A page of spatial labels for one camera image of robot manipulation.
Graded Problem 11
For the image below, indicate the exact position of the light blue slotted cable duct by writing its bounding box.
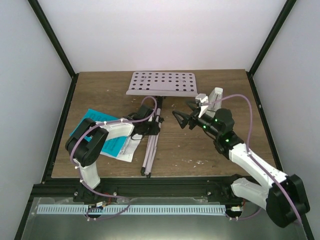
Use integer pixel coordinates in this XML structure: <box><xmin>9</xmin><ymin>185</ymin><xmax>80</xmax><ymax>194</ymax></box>
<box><xmin>36</xmin><ymin>204</ymin><xmax>226</xmax><ymax>216</ymax></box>

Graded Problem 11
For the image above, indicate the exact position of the black right corner post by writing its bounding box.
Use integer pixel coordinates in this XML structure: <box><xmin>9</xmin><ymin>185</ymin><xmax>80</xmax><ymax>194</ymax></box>
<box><xmin>248</xmin><ymin>0</ymin><xmax>297</xmax><ymax>76</ymax></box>

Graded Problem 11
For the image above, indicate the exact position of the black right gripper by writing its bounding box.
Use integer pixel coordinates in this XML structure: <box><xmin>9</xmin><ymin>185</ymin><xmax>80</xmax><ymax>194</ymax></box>
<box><xmin>173</xmin><ymin>100</ymin><xmax>221</xmax><ymax>138</ymax></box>

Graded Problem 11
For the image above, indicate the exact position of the white sheet music page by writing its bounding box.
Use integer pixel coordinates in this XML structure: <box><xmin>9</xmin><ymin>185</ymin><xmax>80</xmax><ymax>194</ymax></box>
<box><xmin>116</xmin><ymin>137</ymin><xmax>141</xmax><ymax>163</ymax></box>

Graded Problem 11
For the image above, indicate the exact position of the black left table rail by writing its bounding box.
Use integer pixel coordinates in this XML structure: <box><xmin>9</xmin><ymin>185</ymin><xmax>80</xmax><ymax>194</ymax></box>
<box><xmin>40</xmin><ymin>73</ymin><xmax>79</xmax><ymax>185</ymax></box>

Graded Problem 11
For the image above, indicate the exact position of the white metronome body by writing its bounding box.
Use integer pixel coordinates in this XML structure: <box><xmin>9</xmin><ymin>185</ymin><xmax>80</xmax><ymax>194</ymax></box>
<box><xmin>206</xmin><ymin>87</ymin><xmax>223</xmax><ymax>118</ymax></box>

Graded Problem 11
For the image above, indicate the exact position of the black corner post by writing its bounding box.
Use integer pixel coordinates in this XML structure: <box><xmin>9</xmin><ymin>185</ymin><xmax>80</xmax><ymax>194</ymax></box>
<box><xmin>248</xmin><ymin>0</ymin><xmax>297</xmax><ymax>76</ymax></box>
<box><xmin>27</xmin><ymin>0</ymin><xmax>77</xmax><ymax>79</ymax></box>

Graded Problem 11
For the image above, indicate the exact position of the black left corner post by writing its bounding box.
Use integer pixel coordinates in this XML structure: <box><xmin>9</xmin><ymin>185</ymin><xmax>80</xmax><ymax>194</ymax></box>
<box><xmin>27</xmin><ymin>0</ymin><xmax>77</xmax><ymax>79</ymax></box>

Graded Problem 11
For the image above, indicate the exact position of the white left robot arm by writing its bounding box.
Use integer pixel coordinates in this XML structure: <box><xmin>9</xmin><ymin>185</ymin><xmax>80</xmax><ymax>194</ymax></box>
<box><xmin>65</xmin><ymin>104</ymin><xmax>159</xmax><ymax>202</ymax></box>

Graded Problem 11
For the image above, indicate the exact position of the black front mounting rail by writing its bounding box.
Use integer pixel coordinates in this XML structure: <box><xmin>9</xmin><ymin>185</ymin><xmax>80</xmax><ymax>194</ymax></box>
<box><xmin>30</xmin><ymin>174</ymin><xmax>242</xmax><ymax>204</ymax></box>

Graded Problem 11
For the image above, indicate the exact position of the white perforated stand tray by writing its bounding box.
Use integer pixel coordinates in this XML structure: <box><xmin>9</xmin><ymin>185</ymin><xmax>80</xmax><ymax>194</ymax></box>
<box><xmin>126</xmin><ymin>71</ymin><xmax>198</xmax><ymax>98</ymax></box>

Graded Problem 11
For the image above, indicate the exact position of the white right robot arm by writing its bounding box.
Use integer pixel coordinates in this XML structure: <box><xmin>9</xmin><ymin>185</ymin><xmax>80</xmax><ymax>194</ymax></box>
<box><xmin>172</xmin><ymin>101</ymin><xmax>310</xmax><ymax>228</ymax></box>

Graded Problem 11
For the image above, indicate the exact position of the blue sheet music folder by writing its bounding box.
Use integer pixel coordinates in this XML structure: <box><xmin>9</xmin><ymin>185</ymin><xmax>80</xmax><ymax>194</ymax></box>
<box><xmin>65</xmin><ymin>109</ymin><xmax>127</xmax><ymax>164</ymax></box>

